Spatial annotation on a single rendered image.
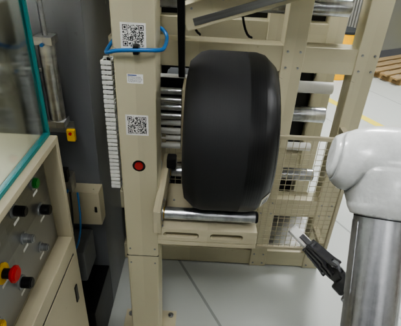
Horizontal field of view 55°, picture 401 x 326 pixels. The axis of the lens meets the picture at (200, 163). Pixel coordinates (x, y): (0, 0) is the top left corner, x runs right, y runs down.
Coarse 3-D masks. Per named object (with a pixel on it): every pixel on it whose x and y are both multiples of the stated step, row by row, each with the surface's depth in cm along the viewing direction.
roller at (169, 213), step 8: (168, 208) 138; (176, 208) 138; (184, 208) 139; (192, 208) 139; (168, 216) 138; (176, 216) 138; (184, 216) 138; (192, 216) 138; (200, 216) 138; (208, 216) 138; (216, 216) 138; (224, 216) 138; (232, 216) 138; (240, 216) 138; (248, 216) 138; (256, 216) 138
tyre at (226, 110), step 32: (192, 64) 122; (224, 64) 117; (256, 64) 118; (192, 96) 113; (224, 96) 111; (256, 96) 111; (192, 128) 112; (224, 128) 110; (256, 128) 110; (192, 160) 113; (224, 160) 112; (256, 160) 111; (192, 192) 121; (224, 192) 118; (256, 192) 118
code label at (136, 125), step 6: (126, 114) 125; (132, 114) 125; (126, 120) 127; (132, 120) 127; (138, 120) 127; (144, 120) 126; (126, 126) 128; (132, 126) 128; (138, 126) 128; (144, 126) 128; (126, 132) 129; (132, 132) 129; (138, 132) 129; (144, 132) 129
